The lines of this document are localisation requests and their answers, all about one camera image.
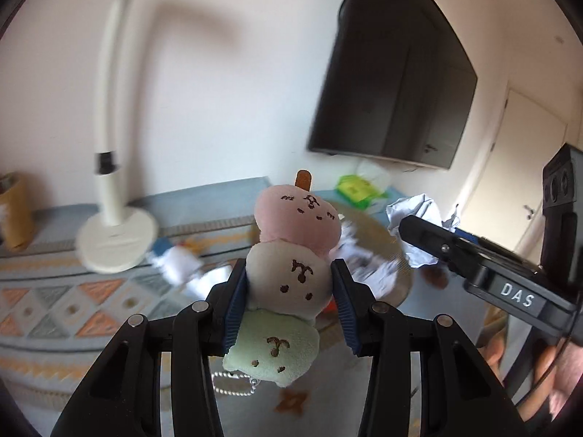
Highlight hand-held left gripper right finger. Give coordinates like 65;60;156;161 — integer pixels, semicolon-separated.
332;259;529;437

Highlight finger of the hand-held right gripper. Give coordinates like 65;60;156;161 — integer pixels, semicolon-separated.
398;215;484;283

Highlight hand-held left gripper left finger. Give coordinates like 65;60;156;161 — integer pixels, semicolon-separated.
50;259;247;437

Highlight white paper ball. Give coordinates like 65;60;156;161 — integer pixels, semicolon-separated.
386;193;462;268
341;223;402;302

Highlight three-ball dango plush toy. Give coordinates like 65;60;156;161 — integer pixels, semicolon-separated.
212;169;343;398

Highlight person's right hand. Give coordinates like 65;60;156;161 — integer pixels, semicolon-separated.
482;340;581;425

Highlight blue and white plush toy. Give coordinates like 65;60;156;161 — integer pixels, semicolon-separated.
148;239;204;284

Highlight green packet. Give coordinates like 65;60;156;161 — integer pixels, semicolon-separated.
336;174;389;206

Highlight white door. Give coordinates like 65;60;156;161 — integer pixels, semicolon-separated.
455;86;570;249

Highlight patterned rug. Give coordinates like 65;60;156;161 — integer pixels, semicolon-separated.
0;177;502;437

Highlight black television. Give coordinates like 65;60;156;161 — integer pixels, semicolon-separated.
307;0;478;170

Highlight white floor lamp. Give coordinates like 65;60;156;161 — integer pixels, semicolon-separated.
68;0;158;275

